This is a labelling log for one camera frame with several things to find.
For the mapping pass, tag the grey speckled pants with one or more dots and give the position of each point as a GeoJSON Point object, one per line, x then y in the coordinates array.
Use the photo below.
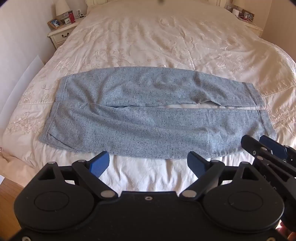
{"type": "Point", "coordinates": [143, 125]}

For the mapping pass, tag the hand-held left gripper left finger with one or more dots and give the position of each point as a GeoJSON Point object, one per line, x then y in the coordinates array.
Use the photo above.
{"type": "Point", "coordinates": [100, 163]}

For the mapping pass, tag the cream embroidered bedspread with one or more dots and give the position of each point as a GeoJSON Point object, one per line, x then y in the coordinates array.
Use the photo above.
{"type": "Point", "coordinates": [148, 41]}

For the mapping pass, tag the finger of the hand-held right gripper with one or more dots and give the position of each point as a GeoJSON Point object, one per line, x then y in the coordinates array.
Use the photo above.
{"type": "Point", "coordinates": [251, 144]}
{"type": "Point", "coordinates": [272, 144]}

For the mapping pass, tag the wide wooden photo frame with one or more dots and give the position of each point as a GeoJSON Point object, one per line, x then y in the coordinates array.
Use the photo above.
{"type": "Point", "coordinates": [248, 15]}

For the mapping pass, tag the white box device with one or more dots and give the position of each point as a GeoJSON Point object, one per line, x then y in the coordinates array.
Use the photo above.
{"type": "Point", "coordinates": [235, 11]}

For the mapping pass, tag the cream bedside table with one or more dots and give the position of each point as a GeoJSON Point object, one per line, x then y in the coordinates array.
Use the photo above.
{"type": "Point", "coordinates": [61, 33]}
{"type": "Point", "coordinates": [251, 26]}

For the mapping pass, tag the white wall socket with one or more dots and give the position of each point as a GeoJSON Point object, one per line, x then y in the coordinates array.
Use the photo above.
{"type": "Point", "coordinates": [78, 11]}
{"type": "Point", "coordinates": [229, 7]}

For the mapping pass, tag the white table lamp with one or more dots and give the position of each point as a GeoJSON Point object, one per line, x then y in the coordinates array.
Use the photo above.
{"type": "Point", "coordinates": [62, 6]}

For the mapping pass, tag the small silver photo frame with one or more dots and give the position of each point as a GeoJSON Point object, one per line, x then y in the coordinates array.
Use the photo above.
{"type": "Point", "coordinates": [66, 20]}

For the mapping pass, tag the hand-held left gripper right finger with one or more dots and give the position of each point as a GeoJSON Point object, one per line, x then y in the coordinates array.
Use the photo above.
{"type": "Point", "coordinates": [195, 162]}

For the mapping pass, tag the person's right hand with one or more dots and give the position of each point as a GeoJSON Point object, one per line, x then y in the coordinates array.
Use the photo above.
{"type": "Point", "coordinates": [288, 234]}

